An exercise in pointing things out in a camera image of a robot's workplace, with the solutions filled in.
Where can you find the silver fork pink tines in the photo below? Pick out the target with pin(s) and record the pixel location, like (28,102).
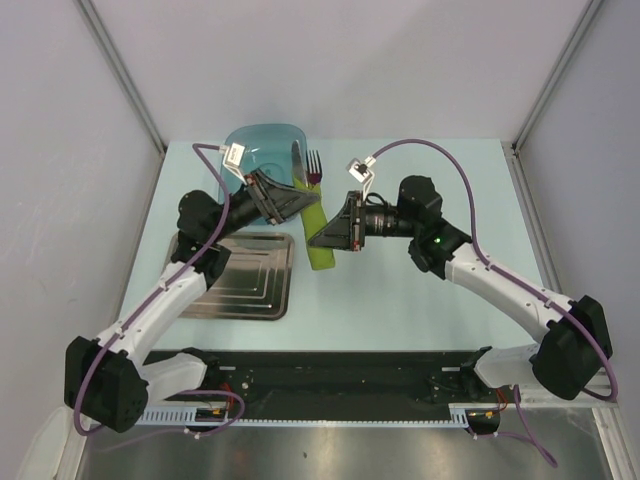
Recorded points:
(314,167)

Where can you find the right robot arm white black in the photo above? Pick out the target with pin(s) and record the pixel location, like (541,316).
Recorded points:
(570,337)

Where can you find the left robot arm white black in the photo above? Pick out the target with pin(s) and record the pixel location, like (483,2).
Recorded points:
(107,378)

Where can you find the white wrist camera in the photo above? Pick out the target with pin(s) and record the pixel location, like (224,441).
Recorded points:
(231,162)
(362,171)

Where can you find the silver metal tray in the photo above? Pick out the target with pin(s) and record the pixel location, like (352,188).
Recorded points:
(255,284)

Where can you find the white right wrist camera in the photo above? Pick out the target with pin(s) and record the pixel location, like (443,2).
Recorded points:
(362,171)

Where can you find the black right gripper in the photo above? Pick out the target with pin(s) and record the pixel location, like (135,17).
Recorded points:
(345,223)

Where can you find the teal plastic bin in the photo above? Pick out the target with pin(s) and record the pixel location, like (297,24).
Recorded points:
(268,148)

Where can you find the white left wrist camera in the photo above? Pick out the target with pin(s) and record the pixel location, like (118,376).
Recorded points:
(231,162)

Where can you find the silver table knife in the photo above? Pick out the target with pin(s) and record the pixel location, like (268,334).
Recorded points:
(298,170)

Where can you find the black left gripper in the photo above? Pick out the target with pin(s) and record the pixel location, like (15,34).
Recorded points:
(280,202)

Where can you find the light blue cable duct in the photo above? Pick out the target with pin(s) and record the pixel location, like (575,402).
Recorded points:
(167,415)

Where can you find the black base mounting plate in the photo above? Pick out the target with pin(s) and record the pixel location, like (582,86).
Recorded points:
(433,377)

